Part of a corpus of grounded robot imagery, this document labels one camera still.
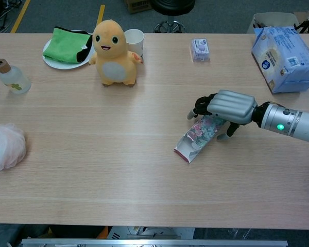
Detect cardboard box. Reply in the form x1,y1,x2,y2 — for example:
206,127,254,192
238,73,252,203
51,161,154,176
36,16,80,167
122,0,153,14

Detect green microfibre cloth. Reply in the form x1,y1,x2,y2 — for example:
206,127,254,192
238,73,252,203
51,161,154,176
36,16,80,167
42,26,93,64

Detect pink mesh bath sponge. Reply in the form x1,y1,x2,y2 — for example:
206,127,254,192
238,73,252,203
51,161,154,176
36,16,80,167
0,122,27,171

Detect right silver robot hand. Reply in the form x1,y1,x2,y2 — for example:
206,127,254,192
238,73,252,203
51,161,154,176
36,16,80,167
186,89,264,142

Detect beige plastic bin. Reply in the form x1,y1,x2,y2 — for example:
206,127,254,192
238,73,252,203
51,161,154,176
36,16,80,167
246,12,300,34

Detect orange dinosaur plush toy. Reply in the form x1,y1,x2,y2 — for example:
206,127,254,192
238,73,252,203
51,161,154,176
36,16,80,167
88,20,144,87

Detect blue tissue pack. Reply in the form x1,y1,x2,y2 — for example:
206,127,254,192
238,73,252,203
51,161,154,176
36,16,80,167
251,26,309,94

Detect white round plate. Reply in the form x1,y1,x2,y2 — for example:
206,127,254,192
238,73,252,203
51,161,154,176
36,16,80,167
42,30,96,70

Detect white paper cup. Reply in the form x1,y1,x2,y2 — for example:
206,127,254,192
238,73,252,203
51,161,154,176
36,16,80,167
124,28,145,58

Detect small purple white packet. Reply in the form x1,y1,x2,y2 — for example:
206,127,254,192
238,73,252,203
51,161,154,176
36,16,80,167
190,38,211,63

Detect frosted bottle with wooden cap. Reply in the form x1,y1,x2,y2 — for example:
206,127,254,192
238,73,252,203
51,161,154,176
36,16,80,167
0,58,32,95

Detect aluminium frame rail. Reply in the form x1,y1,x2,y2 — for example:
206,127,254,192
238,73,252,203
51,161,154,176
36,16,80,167
20,238,289,247

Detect black swivel stool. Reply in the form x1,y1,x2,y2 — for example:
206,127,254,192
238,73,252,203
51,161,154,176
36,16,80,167
150,0,196,33

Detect floral toothpaste box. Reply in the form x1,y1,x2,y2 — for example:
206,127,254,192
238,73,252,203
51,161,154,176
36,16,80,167
173,114,228,165

